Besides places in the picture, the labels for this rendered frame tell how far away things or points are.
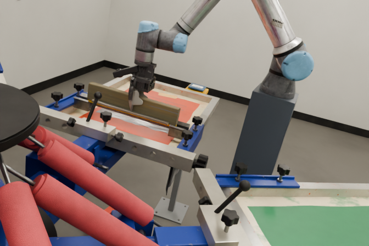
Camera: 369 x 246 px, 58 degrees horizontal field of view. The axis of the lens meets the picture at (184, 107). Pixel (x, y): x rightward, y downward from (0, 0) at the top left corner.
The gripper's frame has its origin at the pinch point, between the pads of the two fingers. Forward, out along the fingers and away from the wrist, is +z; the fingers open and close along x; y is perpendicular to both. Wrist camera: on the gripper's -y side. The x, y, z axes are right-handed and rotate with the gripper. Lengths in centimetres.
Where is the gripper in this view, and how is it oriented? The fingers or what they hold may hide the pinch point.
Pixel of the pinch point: (132, 105)
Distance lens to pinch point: 142.2
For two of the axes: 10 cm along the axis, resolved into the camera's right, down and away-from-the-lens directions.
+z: -1.8, 9.2, 3.5
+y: 9.5, 2.6, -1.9
